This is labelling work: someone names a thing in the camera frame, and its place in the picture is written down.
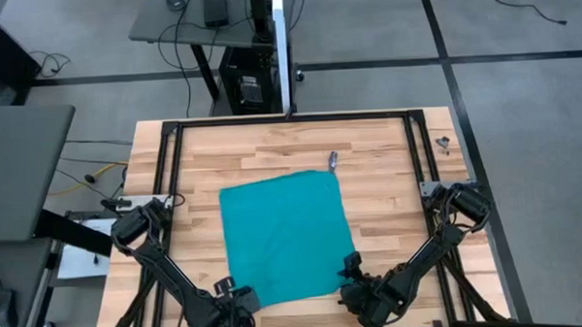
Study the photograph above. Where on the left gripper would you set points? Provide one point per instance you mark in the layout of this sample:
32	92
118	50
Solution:
228	316

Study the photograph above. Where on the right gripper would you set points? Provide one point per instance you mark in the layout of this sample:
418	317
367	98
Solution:
368	301

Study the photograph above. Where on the teal microfibre towel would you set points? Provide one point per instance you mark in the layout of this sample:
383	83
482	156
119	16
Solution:
284	236

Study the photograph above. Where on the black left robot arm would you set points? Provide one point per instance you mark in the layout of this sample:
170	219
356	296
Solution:
163	270

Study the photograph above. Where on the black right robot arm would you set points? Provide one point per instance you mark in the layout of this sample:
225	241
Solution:
434	246

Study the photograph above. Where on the white paper sheet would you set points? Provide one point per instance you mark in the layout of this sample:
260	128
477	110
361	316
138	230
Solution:
81	263

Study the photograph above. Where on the black desk foot beam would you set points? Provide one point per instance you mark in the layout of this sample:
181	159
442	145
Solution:
75	234

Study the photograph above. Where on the low grey desk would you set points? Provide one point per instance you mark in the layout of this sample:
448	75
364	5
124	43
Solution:
18	270

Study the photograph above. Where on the black computer tower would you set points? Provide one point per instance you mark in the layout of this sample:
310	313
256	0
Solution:
247	82

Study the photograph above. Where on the large grey desk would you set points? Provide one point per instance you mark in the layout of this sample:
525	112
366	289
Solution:
19	173

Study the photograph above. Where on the small grey desk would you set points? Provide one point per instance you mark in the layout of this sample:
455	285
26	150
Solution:
160	32

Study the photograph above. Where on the black monitor stand pole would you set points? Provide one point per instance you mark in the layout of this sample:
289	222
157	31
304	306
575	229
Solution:
260	14

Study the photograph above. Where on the black power adapter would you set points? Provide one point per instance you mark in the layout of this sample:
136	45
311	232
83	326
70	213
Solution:
216	8

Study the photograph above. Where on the grey computer mouse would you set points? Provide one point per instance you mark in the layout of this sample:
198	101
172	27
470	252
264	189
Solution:
173	0

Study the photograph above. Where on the black cabinet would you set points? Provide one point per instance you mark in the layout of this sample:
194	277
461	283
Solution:
1	52

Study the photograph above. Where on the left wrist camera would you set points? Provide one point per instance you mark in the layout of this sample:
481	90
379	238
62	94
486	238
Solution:
217	287

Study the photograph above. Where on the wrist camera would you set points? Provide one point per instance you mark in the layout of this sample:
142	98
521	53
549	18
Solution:
354	265
217	287

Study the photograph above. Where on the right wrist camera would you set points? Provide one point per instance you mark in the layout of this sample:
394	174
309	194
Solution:
354	265

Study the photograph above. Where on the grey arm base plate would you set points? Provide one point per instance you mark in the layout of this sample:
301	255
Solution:
147	201
430	189

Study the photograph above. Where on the small grey metal bracket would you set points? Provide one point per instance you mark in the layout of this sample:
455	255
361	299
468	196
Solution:
444	142

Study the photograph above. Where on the black aluminium table frame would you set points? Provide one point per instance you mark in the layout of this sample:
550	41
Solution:
294	119

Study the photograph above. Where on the white vertical post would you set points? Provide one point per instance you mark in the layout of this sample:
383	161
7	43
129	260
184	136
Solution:
282	52

